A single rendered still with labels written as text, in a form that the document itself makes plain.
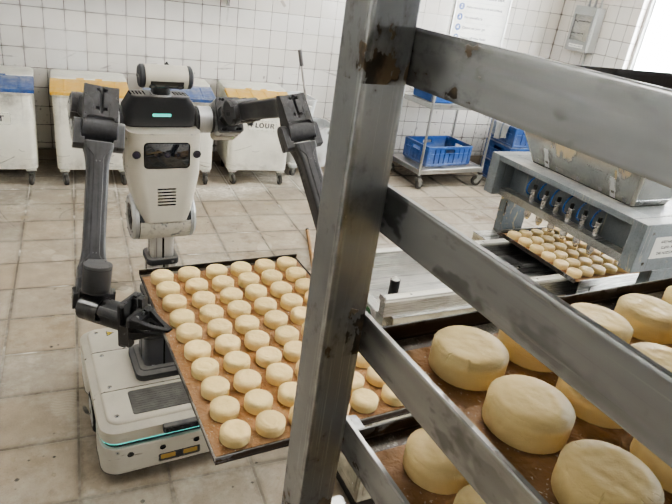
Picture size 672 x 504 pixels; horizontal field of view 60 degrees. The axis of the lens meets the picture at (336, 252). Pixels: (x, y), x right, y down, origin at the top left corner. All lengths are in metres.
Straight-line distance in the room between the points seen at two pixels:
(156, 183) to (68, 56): 3.44
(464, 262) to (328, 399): 0.16
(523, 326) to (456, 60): 0.13
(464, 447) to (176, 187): 1.76
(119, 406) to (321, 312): 1.91
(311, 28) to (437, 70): 5.35
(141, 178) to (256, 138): 3.08
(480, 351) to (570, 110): 0.19
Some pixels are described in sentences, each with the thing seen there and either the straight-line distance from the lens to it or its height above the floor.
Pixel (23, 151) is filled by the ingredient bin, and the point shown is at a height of 0.27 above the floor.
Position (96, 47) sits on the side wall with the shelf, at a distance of 5.35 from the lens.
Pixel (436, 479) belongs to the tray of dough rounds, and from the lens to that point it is 0.44.
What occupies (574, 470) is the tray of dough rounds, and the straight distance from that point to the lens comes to 0.33.
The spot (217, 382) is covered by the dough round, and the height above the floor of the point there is 1.04.
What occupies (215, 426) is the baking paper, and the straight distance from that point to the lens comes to 1.04.
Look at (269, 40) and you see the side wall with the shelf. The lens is 5.55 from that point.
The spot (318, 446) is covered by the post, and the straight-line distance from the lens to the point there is 0.45.
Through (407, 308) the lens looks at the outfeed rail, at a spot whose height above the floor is 0.86.
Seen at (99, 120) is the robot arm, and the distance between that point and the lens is 1.46.
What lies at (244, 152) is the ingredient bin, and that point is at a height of 0.29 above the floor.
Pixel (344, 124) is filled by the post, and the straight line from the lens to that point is 0.34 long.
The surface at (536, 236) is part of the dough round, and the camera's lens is 2.36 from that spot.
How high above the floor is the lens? 1.72
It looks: 25 degrees down
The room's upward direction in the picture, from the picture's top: 8 degrees clockwise
